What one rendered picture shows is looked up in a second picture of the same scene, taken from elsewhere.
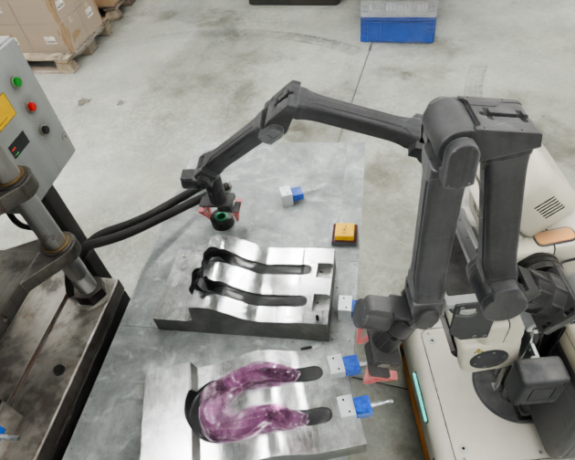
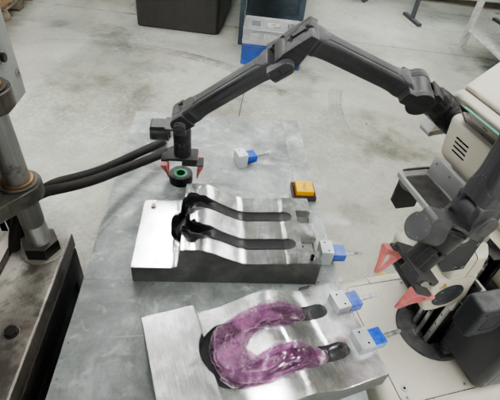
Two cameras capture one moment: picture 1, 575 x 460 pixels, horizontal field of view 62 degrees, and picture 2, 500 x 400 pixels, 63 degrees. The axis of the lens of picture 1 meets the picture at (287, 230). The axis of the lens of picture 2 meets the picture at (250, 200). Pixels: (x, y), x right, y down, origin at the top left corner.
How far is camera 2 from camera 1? 0.50 m
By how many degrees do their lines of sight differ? 17
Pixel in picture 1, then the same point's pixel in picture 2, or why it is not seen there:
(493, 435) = (425, 374)
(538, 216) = not seen: outside the picture
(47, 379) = not seen: outside the picture
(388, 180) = not seen: hidden behind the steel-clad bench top
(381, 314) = (442, 225)
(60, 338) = (7, 297)
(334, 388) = (342, 323)
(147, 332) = (119, 285)
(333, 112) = (346, 51)
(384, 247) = not seen: hidden behind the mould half
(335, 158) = (275, 131)
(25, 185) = (5, 95)
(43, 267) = (4, 205)
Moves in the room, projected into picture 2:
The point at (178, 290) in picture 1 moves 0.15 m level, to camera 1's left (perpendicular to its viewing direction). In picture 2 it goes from (154, 239) to (97, 248)
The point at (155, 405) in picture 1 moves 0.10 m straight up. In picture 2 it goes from (163, 354) to (161, 328)
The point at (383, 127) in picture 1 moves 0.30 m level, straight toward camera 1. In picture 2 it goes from (385, 71) to (427, 137)
